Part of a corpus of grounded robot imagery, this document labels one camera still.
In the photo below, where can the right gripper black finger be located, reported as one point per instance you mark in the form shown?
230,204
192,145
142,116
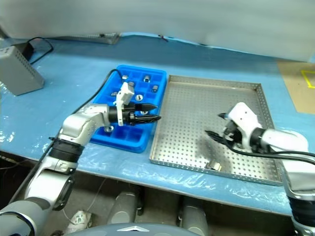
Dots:
216,136
224,116

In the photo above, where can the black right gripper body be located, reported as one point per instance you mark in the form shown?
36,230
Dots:
233,137

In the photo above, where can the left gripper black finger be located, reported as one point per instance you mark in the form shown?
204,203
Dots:
146,107
147,119

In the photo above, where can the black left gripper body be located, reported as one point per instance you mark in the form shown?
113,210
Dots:
130,118

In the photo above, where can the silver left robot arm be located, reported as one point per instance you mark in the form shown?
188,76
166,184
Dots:
81,125

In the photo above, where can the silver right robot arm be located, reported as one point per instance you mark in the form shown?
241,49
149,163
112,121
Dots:
283,140

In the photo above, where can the blue compartment tray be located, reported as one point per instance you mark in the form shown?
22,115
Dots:
128,134

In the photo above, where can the grey perforated metal box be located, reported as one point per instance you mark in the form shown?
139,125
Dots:
17,71

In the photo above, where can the perforated metal tray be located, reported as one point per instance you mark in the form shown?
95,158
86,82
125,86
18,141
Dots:
184,137

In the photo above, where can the brown cardboard sheet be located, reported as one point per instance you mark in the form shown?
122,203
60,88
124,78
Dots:
292,93

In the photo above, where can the flat perforated metal plate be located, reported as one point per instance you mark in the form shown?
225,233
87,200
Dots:
103,38

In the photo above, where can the grey rounded robot leg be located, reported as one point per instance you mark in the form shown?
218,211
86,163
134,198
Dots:
194,216
124,209

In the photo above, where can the grey-blue robot torso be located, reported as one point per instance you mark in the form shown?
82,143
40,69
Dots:
133,229

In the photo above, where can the white shoe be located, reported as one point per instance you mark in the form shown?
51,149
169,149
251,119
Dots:
78,218

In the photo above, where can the black power adapter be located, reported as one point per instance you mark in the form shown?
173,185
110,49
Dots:
25,49

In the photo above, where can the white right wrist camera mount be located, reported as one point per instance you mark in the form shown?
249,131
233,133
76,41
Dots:
246,115

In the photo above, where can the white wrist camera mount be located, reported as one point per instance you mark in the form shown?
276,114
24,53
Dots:
246,115
126,94

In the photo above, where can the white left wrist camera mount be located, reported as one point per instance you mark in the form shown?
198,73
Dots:
126,94

